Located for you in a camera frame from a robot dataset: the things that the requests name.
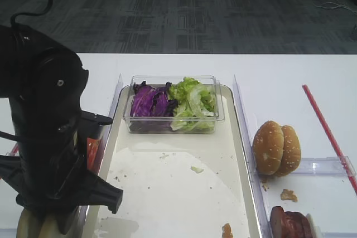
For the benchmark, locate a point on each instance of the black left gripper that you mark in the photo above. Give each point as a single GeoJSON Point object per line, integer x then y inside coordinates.
{"type": "Point", "coordinates": [51, 177]}

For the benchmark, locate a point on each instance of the bun slice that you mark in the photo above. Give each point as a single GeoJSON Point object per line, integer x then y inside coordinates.
{"type": "Point", "coordinates": [50, 228]}
{"type": "Point", "coordinates": [29, 226]}

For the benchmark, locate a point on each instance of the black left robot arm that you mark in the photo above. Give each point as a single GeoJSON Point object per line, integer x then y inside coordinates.
{"type": "Point", "coordinates": [43, 82]}

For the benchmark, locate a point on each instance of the small lettuce scrap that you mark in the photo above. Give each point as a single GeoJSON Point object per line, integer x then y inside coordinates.
{"type": "Point", "coordinates": [197, 169]}

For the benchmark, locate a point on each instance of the green lettuce leaves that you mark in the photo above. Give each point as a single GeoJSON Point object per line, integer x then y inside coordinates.
{"type": "Point", "coordinates": [196, 102]}

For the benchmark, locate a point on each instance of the front dark meat patty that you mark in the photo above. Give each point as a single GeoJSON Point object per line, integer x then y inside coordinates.
{"type": "Point", "coordinates": [277, 222]}

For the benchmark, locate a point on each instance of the dark meat patty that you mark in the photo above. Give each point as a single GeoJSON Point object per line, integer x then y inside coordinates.
{"type": "Point", "coordinates": [298, 225]}
{"type": "Point", "coordinates": [277, 222]}

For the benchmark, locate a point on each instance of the bread crumb on table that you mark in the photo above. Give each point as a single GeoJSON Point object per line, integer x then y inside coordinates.
{"type": "Point", "coordinates": [288, 195]}

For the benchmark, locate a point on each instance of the rear dark meat patty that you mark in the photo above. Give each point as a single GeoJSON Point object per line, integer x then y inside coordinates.
{"type": "Point", "coordinates": [298, 225]}

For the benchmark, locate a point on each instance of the white block behind patties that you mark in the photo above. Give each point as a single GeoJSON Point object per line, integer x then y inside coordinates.
{"type": "Point", "coordinates": [315, 230]}

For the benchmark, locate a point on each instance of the purple cabbage leaves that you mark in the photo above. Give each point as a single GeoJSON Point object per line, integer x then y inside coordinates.
{"type": "Point", "coordinates": [152, 102]}

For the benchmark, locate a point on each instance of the white metal tray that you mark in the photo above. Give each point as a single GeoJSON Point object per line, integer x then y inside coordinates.
{"type": "Point", "coordinates": [162, 196]}

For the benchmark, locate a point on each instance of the clear plastic salad box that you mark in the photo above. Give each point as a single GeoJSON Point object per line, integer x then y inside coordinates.
{"type": "Point", "coordinates": [141, 125]}

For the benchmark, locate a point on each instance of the orange crumb on tray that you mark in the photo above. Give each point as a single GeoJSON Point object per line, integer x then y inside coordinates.
{"type": "Point", "coordinates": [226, 231]}

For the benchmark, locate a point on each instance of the right long clear divider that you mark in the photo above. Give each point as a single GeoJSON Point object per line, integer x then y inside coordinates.
{"type": "Point", "coordinates": [264, 228]}

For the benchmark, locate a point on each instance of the front sesame bun top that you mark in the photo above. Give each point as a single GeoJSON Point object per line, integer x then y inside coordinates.
{"type": "Point", "coordinates": [268, 145]}

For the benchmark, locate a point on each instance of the sesame bun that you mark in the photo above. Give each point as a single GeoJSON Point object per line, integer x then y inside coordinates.
{"type": "Point", "coordinates": [291, 157]}
{"type": "Point", "coordinates": [268, 145]}

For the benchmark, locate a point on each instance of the rear sesame bun top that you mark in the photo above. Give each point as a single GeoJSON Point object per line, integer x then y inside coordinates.
{"type": "Point", "coordinates": [291, 157]}

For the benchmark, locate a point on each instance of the upper right clear cross divider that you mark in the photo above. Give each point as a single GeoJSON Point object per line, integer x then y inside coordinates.
{"type": "Point", "coordinates": [330, 166]}

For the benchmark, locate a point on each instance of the clear cross divider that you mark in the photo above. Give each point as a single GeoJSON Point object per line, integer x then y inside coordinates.
{"type": "Point", "coordinates": [336, 235]}
{"type": "Point", "coordinates": [330, 166]}

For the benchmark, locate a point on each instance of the lower right clear cross divider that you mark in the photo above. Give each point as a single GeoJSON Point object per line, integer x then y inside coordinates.
{"type": "Point", "coordinates": [336, 235]}

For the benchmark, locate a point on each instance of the right red strip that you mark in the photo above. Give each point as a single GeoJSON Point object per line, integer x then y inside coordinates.
{"type": "Point", "coordinates": [330, 135]}

